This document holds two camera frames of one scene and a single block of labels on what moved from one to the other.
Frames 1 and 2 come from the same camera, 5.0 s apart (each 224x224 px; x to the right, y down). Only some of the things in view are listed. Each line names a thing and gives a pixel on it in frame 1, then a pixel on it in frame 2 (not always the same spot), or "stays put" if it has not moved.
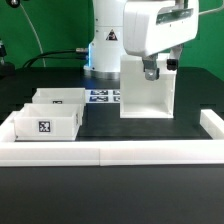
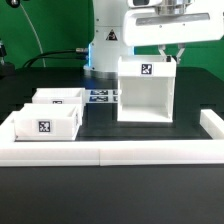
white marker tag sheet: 102,96 stays put
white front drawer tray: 47,121 stays put
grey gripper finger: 152,72 → 161,48
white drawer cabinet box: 141,98 stays put
